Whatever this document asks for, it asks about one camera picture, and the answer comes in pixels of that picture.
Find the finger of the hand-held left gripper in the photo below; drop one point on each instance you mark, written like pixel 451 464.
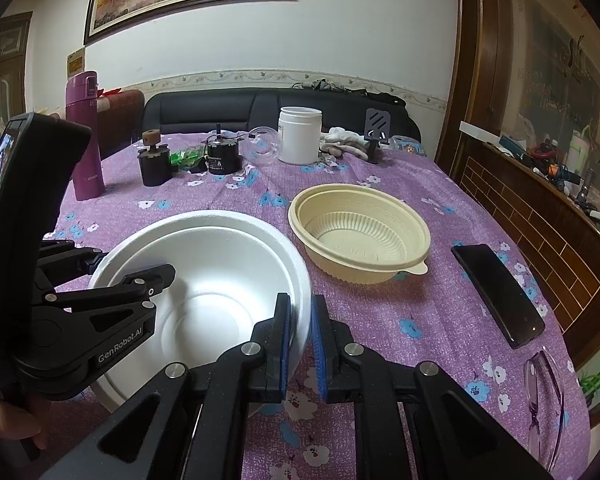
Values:
pixel 150 277
pixel 70 260

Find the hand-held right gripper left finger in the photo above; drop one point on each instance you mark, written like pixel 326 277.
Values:
pixel 282 347

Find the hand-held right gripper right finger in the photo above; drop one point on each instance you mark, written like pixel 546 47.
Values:
pixel 317 352

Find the person's left hand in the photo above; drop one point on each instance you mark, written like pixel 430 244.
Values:
pixel 5 420

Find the purple thermos bottle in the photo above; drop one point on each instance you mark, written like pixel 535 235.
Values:
pixel 85 160

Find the purple floral tablecloth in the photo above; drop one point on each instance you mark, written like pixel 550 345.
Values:
pixel 380 310

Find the wooden glass cabinet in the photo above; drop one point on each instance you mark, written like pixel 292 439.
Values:
pixel 0 85

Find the black jar with wooden stopper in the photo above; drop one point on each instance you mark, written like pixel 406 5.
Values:
pixel 155 167

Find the brown armchair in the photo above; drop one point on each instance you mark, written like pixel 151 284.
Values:
pixel 125 120

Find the green plastic packet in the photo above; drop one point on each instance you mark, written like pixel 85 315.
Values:
pixel 187 157

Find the black cylindrical motor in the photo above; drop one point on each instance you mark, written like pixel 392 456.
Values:
pixel 222 160

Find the clear plastic dome lid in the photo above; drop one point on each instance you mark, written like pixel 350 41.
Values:
pixel 265 147

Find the black leather sofa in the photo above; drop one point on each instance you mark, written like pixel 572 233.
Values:
pixel 205 110

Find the black smartphone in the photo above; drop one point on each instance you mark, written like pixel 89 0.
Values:
pixel 500 295

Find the white plastic jar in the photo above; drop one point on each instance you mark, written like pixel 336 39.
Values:
pixel 300 140

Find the white cotton gloves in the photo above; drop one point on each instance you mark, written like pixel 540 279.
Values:
pixel 345 140

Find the blue patterned pouch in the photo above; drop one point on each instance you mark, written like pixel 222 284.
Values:
pixel 410 146

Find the clear safety glasses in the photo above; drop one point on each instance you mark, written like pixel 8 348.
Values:
pixel 545 385

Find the black phone stand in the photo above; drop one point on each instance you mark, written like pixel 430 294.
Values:
pixel 378 122

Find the wooden sideboard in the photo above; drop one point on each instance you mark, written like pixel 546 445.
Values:
pixel 520 210

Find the white tub with lid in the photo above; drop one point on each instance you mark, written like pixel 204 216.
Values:
pixel 581 150

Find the wooden door with etched glass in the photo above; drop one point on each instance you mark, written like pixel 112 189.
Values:
pixel 530 60

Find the yellow wall plaque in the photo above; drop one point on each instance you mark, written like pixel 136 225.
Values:
pixel 76 62

